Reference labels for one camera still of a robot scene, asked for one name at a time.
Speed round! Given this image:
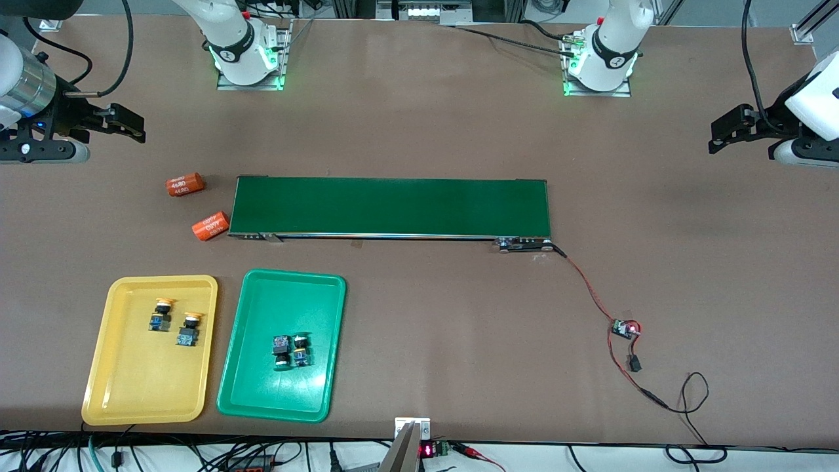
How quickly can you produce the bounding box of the orange cylinder with white print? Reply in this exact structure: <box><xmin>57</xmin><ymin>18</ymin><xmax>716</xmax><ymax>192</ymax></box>
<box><xmin>191</xmin><ymin>210</ymin><xmax>231</xmax><ymax>242</ymax></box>
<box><xmin>166</xmin><ymin>172</ymin><xmax>206</xmax><ymax>198</ymax></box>

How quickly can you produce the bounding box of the yellow push button switch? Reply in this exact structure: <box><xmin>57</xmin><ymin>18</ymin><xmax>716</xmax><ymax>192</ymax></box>
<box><xmin>176</xmin><ymin>312</ymin><xmax>205</xmax><ymax>348</ymax></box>
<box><xmin>149</xmin><ymin>298</ymin><xmax>176</xmax><ymax>332</ymax></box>

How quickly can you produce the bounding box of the yellow plastic tray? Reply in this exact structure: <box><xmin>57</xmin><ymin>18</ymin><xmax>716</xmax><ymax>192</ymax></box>
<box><xmin>81</xmin><ymin>275</ymin><xmax>218</xmax><ymax>426</ymax></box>

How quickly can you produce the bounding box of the green conveyor belt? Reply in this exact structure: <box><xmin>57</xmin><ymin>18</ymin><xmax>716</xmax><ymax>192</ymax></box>
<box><xmin>227</xmin><ymin>176</ymin><xmax>555</xmax><ymax>254</ymax></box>

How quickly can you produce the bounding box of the green plastic tray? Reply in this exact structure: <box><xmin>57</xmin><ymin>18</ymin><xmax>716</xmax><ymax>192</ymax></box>
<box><xmin>216</xmin><ymin>269</ymin><xmax>347</xmax><ymax>423</ymax></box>

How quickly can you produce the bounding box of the red clip lead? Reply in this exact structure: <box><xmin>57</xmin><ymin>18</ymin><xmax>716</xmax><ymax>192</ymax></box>
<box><xmin>452</xmin><ymin>443</ymin><xmax>507</xmax><ymax>472</ymax></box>

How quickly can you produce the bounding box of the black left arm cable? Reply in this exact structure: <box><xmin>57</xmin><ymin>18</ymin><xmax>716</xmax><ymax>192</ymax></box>
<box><xmin>741</xmin><ymin>0</ymin><xmax>773</xmax><ymax>119</ymax></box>

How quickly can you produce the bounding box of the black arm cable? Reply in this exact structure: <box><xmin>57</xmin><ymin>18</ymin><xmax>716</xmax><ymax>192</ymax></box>
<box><xmin>23</xmin><ymin>0</ymin><xmax>135</xmax><ymax>99</ymax></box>
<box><xmin>741</xmin><ymin>0</ymin><xmax>773</xmax><ymax>119</ymax></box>

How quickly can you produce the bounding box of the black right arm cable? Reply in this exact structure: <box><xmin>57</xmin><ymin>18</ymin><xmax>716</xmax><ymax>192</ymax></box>
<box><xmin>23</xmin><ymin>0</ymin><xmax>135</xmax><ymax>99</ymax></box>

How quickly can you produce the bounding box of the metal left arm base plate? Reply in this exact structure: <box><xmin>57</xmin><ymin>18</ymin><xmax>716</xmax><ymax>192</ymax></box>
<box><xmin>560</xmin><ymin>33</ymin><xmax>633</xmax><ymax>98</ymax></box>

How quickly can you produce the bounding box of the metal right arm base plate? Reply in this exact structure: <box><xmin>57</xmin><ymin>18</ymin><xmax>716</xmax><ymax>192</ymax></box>
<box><xmin>216</xmin><ymin>20</ymin><xmax>292</xmax><ymax>91</ymax></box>

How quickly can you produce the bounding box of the black cable to base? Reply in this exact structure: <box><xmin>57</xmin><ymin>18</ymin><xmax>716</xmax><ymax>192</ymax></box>
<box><xmin>452</xmin><ymin>20</ymin><xmax>577</xmax><ymax>56</ymax></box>

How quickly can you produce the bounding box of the thin black looped cable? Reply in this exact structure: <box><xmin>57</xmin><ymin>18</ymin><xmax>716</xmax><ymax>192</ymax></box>
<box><xmin>665</xmin><ymin>372</ymin><xmax>728</xmax><ymax>463</ymax></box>

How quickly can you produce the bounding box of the aluminium frame rack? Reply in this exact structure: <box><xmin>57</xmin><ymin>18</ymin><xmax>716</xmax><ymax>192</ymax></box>
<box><xmin>331</xmin><ymin>0</ymin><xmax>525</xmax><ymax>26</ymax></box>

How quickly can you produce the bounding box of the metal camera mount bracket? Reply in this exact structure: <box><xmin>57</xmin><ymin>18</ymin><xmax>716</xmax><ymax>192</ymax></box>
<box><xmin>379</xmin><ymin>417</ymin><xmax>432</xmax><ymax>472</ymax></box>

